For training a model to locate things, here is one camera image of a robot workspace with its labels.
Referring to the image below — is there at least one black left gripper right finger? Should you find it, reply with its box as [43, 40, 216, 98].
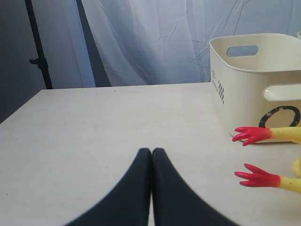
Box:
[152, 148, 237, 226]

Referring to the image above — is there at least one whole rubber chicken facing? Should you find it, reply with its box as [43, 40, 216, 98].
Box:
[232, 126, 301, 194]

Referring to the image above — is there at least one white backdrop curtain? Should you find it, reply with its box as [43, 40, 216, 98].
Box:
[78, 0, 301, 86]

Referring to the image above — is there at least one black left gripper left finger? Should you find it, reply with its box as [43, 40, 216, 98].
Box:
[67, 148, 152, 226]

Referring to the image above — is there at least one cream bin marked O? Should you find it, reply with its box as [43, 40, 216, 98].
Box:
[209, 33, 301, 136]

